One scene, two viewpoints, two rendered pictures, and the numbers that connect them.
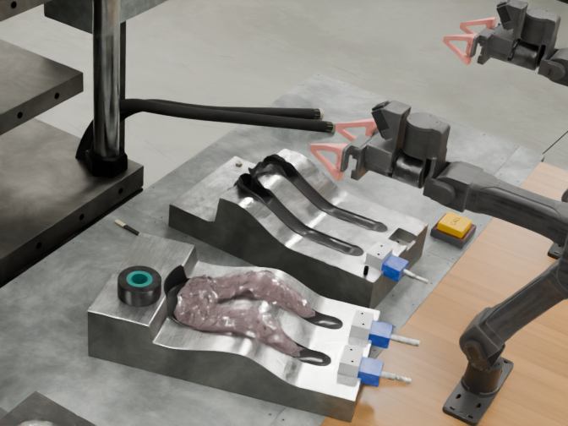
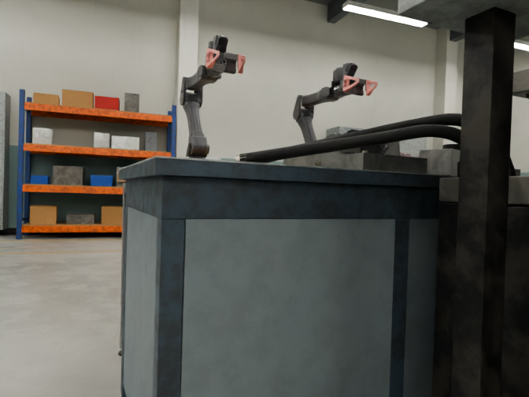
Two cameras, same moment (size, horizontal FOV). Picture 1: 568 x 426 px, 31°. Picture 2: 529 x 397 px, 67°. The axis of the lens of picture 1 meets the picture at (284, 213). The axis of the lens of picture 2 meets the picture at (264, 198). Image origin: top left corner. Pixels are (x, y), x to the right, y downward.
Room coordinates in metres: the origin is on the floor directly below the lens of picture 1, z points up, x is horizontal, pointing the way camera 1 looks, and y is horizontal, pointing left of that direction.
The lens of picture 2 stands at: (3.19, 0.61, 0.73)
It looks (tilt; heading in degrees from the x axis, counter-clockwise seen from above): 1 degrees down; 217
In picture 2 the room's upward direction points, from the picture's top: 2 degrees clockwise
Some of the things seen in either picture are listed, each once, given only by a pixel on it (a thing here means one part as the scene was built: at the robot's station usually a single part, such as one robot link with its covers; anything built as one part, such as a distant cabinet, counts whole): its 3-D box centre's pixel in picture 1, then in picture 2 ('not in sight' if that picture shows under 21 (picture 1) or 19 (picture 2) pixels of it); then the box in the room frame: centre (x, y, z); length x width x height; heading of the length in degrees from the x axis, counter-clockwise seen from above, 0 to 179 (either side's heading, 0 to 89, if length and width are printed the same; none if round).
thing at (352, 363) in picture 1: (375, 373); not in sight; (1.38, -0.20, 0.85); 0.13 x 0.05 x 0.05; 79
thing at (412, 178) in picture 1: (412, 166); (342, 89); (1.53, -0.21, 1.21); 0.07 x 0.06 x 0.07; 63
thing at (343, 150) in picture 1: (336, 152); (367, 85); (1.56, -0.08, 1.20); 0.09 x 0.07 x 0.07; 63
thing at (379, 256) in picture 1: (399, 270); not in sight; (1.65, -0.24, 0.89); 0.13 x 0.05 x 0.05; 62
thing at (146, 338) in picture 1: (238, 321); (403, 168); (1.48, 0.06, 0.85); 0.50 x 0.26 x 0.11; 79
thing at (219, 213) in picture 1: (297, 215); (347, 157); (1.83, -0.03, 0.87); 0.50 x 0.26 x 0.14; 62
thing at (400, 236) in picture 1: (401, 243); not in sight; (1.77, -0.25, 0.87); 0.05 x 0.05 x 0.04; 62
